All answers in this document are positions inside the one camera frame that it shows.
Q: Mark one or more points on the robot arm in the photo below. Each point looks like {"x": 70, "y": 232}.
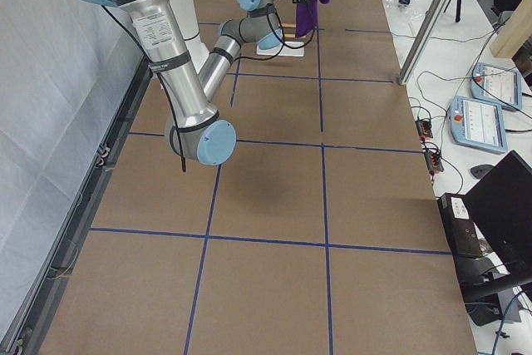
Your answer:
{"x": 261, "y": 26}
{"x": 195, "y": 130}

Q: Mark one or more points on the white curtain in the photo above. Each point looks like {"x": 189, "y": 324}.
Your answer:
{"x": 65, "y": 68}

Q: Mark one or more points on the teach pendant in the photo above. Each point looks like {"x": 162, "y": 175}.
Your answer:
{"x": 477, "y": 124}
{"x": 498, "y": 85}

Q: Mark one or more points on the clear plastic wrap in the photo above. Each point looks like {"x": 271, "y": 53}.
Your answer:
{"x": 404, "y": 10}

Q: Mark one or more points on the white rack base tray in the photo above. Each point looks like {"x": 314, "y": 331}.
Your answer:
{"x": 290, "y": 49}

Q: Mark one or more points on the purple towel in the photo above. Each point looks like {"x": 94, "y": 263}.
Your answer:
{"x": 307, "y": 16}

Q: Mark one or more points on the black computer mouse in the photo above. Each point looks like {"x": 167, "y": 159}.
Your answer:
{"x": 479, "y": 171}

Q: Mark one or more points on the orange black connector hub left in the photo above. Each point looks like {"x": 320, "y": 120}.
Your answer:
{"x": 423, "y": 127}

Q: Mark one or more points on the orange black connector hub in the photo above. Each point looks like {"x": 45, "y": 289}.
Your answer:
{"x": 423, "y": 127}
{"x": 433, "y": 161}

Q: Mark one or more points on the aluminium frame post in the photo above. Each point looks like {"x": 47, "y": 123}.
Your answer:
{"x": 421, "y": 40}

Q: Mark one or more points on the teach pendant near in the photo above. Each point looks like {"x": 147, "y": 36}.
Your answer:
{"x": 477, "y": 124}

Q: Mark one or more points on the teach pendant far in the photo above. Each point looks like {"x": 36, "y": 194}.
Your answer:
{"x": 498, "y": 85}

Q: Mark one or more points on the black mini pc box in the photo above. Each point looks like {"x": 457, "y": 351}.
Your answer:
{"x": 461, "y": 234}

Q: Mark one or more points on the orange black connector hub right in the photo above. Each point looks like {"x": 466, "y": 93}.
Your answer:
{"x": 433, "y": 161}

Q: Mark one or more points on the black monitor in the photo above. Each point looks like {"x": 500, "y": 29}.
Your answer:
{"x": 500, "y": 206}

